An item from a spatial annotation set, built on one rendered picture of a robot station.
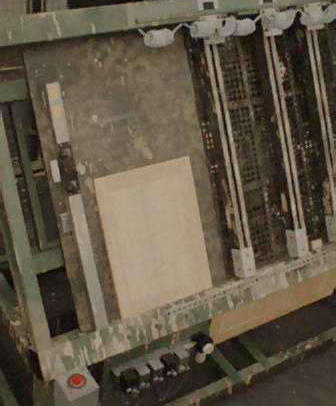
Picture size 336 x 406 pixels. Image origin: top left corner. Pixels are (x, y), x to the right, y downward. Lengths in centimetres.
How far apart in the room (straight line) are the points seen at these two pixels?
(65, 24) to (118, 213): 75
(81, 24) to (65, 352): 122
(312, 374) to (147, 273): 148
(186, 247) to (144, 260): 20
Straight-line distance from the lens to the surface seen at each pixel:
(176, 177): 284
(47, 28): 255
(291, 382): 390
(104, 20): 265
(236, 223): 295
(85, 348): 270
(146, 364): 284
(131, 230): 275
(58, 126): 259
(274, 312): 379
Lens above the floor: 289
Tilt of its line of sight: 35 degrees down
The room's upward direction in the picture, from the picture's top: 8 degrees clockwise
